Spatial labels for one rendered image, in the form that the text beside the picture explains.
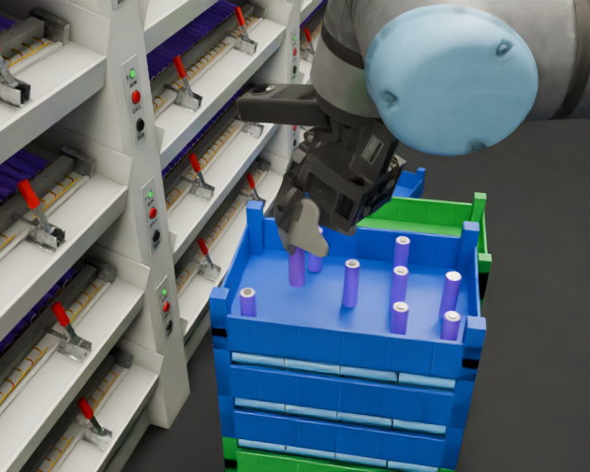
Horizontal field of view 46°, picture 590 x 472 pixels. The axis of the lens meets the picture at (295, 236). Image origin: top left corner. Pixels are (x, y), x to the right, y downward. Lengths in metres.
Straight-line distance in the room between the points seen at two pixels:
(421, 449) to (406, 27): 0.61
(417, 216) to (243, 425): 0.57
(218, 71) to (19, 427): 0.73
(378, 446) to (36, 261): 0.48
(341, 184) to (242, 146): 0.89
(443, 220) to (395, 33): 0.92
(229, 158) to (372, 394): 0.74
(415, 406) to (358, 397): 0.07
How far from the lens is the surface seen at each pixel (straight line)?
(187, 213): 1.29
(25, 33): 0.92
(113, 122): 0.98
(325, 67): 0.57
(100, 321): 1.09
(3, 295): 0.87
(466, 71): 0.40
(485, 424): 1.41
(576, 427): 1.46
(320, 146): 0.64
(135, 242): 1.08
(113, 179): 1.03
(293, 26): 1.65
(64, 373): 1.03
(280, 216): 0.67
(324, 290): 0.90
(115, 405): 1.22
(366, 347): 0.78
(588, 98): 0.46
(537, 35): 0.43
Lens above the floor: 1.06
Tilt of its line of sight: 36 degrees down
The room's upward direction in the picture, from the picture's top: straight up
